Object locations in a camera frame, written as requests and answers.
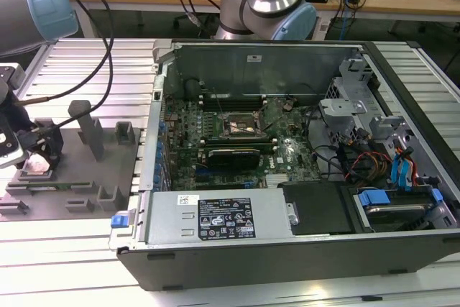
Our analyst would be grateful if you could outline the black expansion slot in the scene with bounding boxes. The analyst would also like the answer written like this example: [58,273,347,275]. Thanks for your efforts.
[195,174,254,184]

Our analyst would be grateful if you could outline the silver metal latch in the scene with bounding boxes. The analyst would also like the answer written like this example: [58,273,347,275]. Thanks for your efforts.
[286,201,300,226]

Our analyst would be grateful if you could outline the thin metal locking lever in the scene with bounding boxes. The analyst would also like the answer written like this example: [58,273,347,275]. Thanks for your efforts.
[211,87,226,116]

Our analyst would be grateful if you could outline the silver power supply unit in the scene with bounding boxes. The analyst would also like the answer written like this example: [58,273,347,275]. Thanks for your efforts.
[143,189,293,246]

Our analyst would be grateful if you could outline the black power cable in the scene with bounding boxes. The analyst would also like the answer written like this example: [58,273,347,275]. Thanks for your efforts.
[336,130,355,183]

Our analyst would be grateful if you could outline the CPU socket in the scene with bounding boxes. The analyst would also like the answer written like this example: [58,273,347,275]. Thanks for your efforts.
[219,109,267,142]

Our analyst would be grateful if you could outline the black camera cable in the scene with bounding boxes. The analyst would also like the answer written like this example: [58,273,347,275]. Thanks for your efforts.
[16,0,116,106]
[17,44,118,142]

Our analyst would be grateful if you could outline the silver topped CPU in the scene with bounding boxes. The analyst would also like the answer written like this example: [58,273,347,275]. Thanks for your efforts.
[27,153,50,173]

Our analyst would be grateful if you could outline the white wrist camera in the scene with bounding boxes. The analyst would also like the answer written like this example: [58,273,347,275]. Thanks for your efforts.
[0,130,29,168]

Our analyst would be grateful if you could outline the green motherboard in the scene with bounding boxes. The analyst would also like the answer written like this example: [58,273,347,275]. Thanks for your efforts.
[163,95,326,192]

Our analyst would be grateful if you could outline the grey parts rack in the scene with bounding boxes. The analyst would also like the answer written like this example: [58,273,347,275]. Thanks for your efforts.
[0,100,142,221]

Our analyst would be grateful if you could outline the small silver chipset heatsink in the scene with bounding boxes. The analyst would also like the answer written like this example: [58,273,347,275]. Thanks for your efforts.
[264,173,289,188]

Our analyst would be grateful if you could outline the black graphics card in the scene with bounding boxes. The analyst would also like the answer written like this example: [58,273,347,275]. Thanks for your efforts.
[206,147,262,171]

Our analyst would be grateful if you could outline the black power supply label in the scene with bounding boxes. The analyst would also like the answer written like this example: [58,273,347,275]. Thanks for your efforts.
[198,197,255,240]

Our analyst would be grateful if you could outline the hard disk drive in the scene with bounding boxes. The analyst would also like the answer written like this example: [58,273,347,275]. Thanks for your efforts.
[363,205,434,232]

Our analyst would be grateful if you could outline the grey wrist bracket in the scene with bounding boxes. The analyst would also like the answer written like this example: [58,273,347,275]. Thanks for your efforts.
[0,63,27,89]

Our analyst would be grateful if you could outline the black grey PC case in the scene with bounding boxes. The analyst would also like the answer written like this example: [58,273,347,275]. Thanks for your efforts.
[115,38,460,292]

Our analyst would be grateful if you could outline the red yellow power wires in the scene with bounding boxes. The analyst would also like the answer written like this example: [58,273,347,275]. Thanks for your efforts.
[345,152,393,182]

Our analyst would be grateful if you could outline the blue flat data cable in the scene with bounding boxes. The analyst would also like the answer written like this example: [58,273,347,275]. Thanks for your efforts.
[390,154,405,188]
[401,161,415,190]

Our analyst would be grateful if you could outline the black plastic shroud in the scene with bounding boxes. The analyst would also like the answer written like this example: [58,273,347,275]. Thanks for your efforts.
[278,180,357,237]

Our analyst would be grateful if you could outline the black RAM slot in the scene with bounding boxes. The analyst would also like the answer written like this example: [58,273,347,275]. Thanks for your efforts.
[198,96,267,102]
[198,104,268,111]
[200,138,278,143]
[200,144,279,149]
[200,135,277,140]
[198,92,267,98]
[200,141,278,146]
[198,100,267,106]

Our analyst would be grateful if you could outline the grey metal drive cage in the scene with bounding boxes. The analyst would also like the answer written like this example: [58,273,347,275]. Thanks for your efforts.
[318,54,456,193]

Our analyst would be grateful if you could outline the blue disk carrier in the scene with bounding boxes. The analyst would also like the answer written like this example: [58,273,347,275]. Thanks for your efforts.
[354,187,450,232]

